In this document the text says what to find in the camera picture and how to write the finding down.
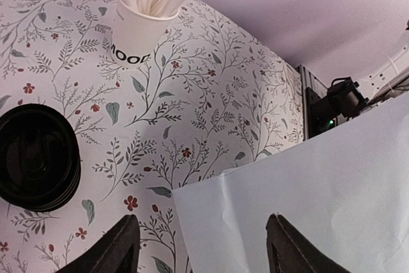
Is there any white paper bag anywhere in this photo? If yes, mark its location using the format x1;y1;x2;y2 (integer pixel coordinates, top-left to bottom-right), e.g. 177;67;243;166
173;94;408;272

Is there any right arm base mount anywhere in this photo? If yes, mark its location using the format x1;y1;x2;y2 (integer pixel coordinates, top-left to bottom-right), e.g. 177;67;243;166
297;65;369;140

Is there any white cup holding straws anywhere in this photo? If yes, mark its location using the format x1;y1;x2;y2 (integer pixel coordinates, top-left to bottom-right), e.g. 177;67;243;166
110;0;180;68

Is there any floral tablecloth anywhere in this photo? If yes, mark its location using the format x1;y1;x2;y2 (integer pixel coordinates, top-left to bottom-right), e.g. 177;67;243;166
1;0;304;272

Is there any stack of black lids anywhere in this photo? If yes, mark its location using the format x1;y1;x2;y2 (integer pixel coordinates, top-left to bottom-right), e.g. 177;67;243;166
1;104;81;212

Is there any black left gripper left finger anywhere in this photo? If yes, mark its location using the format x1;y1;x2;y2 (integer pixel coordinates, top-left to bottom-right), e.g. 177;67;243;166
60;215;141;273

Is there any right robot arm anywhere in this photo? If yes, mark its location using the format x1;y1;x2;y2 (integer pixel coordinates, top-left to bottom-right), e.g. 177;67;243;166
360;44;408;100

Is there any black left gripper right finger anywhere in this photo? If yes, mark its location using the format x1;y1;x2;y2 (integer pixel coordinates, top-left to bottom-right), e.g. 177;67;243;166
266;214;344;272

